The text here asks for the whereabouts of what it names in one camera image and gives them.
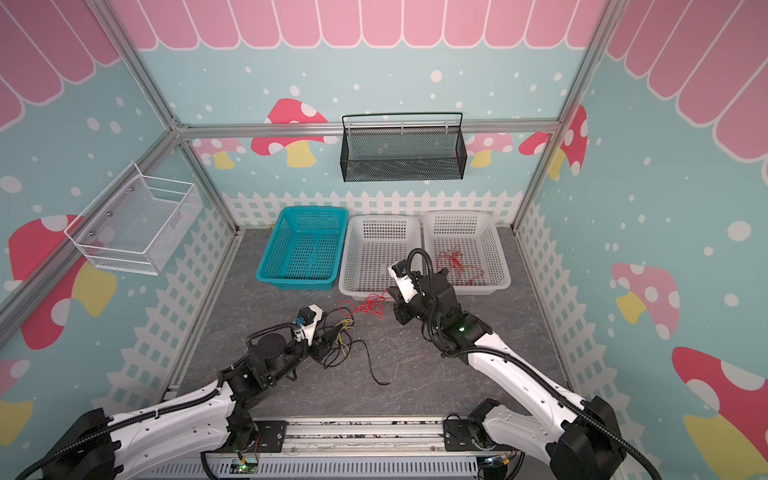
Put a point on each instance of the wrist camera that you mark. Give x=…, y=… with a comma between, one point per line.
x=404, y=289
x=306, y=323

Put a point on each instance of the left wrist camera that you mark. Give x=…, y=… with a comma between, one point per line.
x=306, y=323

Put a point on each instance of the white wire mesh wall basket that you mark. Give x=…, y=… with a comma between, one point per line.
x=136, y=226

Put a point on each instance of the black wire mesh wall basket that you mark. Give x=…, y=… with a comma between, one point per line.
x=398, y=147

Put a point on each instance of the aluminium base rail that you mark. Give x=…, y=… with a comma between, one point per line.
x=369, y=448

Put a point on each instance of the right white plastic basket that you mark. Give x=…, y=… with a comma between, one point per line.
x=468, y=246

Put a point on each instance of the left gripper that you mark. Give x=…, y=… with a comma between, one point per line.
x=325, y=346

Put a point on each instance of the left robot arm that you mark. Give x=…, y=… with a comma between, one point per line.
x=124, y=446

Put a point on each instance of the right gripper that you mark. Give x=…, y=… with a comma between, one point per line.
x=411, y=306

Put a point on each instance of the teal plastic basket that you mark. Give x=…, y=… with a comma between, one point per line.
x=305, y=248

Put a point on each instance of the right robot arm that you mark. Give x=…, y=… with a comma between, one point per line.
x=577, y=438

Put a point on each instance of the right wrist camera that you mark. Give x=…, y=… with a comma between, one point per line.
x=404, y=289

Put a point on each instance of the middle white plastic basket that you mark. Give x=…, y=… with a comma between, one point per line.
x=374, y=243

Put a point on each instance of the white plastic basket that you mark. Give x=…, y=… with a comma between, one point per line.
x=468, y=246
x=374, y=243

